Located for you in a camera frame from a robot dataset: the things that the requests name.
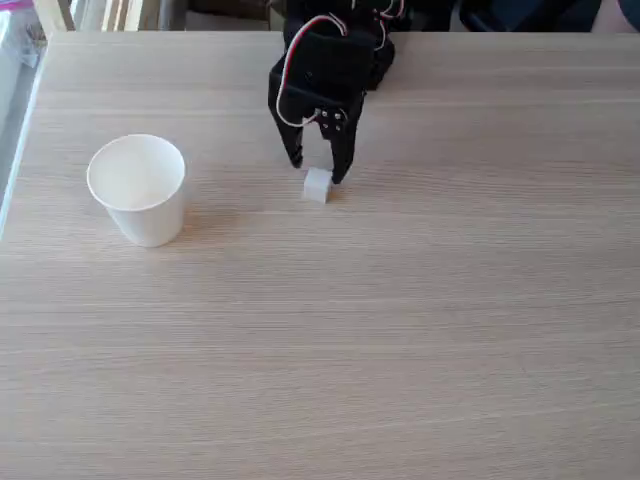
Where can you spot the white cube block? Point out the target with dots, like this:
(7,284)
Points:
(316,185)

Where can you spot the white paper cup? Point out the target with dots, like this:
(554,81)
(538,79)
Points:
(137,200)

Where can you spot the dark blue cloth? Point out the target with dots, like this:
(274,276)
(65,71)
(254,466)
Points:
(530,15)

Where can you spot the clear plastic bag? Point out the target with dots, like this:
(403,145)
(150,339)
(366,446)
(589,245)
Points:
(17,35)

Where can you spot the light wooden frame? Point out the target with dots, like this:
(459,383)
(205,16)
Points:
(115,15)

